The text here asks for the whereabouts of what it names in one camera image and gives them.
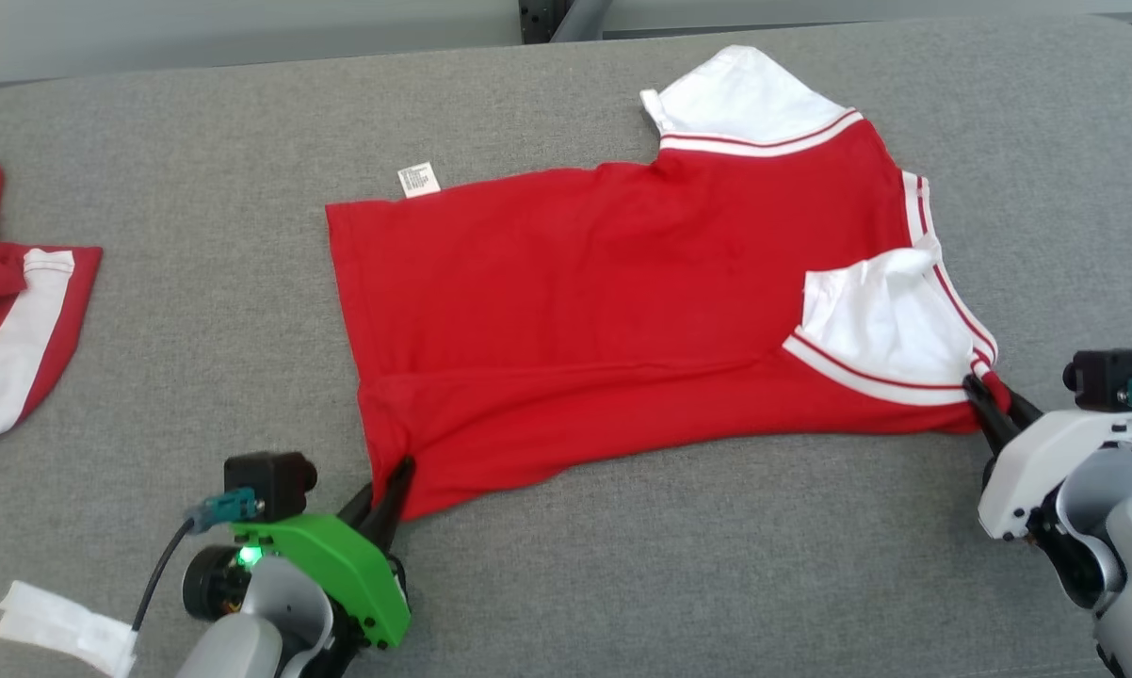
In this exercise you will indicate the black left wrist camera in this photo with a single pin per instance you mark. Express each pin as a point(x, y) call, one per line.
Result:
point(269, 482)

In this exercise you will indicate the white crumpled paper piece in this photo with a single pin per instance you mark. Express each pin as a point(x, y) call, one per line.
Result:
point(57, 621)

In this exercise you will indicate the red basketball jersey white trim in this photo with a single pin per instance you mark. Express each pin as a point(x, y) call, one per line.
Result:
point(575, 311)

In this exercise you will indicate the teal left camera connector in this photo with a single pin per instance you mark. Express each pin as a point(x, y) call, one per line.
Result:
point(222, 510)

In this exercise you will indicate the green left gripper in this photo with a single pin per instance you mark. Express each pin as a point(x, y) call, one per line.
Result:
point(349, 565)

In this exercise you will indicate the red shorts white stripe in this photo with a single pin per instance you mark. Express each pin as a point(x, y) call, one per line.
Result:
point(1, 311)

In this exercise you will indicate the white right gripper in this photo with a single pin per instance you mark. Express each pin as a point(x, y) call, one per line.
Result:
point(1027, 471)

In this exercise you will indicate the grey metal upright post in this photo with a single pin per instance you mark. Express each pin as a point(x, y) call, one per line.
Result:
point(580, 19)

